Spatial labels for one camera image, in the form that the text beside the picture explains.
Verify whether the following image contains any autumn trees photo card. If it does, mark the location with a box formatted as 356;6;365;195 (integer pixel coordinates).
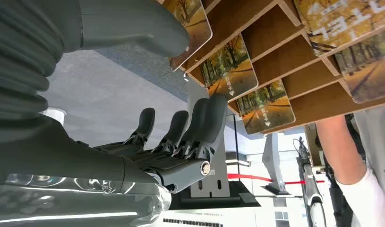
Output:
199;33;259;101
334;27;385;105
162;0;213;71
235;79;296;135
293;0;385;57

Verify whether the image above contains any white box with black print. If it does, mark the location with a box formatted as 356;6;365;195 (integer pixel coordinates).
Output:
161;208;262;227

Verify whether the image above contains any ribbed grey right arm sleeve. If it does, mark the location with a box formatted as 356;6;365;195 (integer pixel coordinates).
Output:
0;0;65;124

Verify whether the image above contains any red barrier belt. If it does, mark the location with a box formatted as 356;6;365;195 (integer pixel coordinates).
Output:
227;173;325;185

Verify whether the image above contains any white round cylinder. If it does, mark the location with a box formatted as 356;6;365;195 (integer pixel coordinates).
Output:
41;107;67;127

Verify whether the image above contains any grey angled metal stand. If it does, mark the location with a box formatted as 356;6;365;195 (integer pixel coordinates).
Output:
262;132;291;195

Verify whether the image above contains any thin black stanchion pole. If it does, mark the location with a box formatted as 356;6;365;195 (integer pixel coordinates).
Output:
232;114;240;183

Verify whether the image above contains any brown wooden card rack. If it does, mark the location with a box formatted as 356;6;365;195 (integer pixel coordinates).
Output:
158;0;385;135

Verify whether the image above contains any black flat column base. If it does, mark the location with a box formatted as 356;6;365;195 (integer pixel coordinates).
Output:
170;181;261;210

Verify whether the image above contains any person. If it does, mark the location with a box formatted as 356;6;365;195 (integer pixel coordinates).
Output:
315;103;385;227

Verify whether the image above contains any grey slotted metal column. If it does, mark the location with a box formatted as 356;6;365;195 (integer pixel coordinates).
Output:
186;79;231;199

